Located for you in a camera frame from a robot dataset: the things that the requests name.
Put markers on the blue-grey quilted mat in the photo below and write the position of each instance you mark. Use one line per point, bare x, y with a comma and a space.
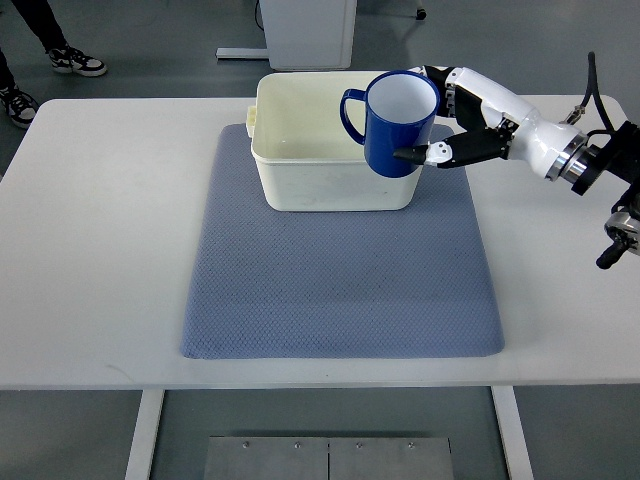
410, 283

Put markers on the white table leg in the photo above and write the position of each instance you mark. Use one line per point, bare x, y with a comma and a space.
512, 435
144, 438

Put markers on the metal floor plate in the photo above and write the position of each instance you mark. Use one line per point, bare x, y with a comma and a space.
328, 458

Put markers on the white cabinet pedestal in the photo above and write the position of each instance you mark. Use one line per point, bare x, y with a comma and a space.
302, 35

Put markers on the left white table leg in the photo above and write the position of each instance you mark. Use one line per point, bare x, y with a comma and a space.
144, 438

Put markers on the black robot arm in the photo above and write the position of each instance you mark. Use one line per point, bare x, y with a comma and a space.
619, 157

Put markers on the chair caster wheel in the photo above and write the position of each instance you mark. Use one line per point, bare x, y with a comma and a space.
421, 13

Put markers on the person leg dark trousers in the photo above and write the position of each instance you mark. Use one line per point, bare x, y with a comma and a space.
41, 20

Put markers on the right white table leg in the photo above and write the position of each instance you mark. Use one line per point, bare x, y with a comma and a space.
512, 435

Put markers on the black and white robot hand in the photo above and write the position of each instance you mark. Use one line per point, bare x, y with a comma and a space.
495, 123

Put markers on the black and white sneaker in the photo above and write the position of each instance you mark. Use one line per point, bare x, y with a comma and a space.
69, 60

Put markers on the blue mug white inside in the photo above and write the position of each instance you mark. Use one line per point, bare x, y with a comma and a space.
400, 109

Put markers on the white plastic box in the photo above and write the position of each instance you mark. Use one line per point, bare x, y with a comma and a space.
305, 159

